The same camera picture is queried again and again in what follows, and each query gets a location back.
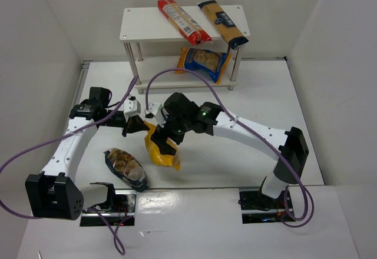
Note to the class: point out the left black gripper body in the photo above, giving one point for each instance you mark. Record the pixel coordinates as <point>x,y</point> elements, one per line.
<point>127,122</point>

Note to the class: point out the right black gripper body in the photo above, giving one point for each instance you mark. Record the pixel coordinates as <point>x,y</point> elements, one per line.
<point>164,135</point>

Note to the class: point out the yellow macaroni bag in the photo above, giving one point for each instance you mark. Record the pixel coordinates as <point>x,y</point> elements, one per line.
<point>156,156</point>

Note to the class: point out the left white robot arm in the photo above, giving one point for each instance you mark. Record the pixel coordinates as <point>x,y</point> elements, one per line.
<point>53,193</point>

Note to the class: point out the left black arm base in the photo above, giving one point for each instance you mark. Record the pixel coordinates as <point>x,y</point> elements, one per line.
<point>122,211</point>

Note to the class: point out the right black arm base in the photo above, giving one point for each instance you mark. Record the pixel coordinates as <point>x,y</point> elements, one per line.
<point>258,208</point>

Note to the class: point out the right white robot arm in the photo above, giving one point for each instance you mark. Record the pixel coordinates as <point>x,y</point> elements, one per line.
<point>178,115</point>

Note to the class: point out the dark mixed pasta bag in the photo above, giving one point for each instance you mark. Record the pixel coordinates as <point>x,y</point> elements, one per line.
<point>124,166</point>

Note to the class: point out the blue yellow pasta bag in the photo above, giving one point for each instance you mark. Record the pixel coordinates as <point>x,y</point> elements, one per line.
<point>214,63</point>

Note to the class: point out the white two-tier shelf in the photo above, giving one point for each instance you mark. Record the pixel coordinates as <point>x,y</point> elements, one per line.
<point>152,44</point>

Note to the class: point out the red spaghetti package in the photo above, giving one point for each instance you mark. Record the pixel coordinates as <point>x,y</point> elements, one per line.
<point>183,22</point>

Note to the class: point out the tan and blue spaghetti package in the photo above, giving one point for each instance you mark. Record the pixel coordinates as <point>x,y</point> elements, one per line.
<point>224,25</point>

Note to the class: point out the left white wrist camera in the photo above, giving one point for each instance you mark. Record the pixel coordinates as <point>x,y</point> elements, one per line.
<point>131,107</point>

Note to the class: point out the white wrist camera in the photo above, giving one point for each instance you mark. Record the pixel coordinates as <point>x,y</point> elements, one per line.
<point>131,107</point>
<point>155,110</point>

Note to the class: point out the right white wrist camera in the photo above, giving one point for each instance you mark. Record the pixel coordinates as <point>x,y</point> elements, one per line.
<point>155,110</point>

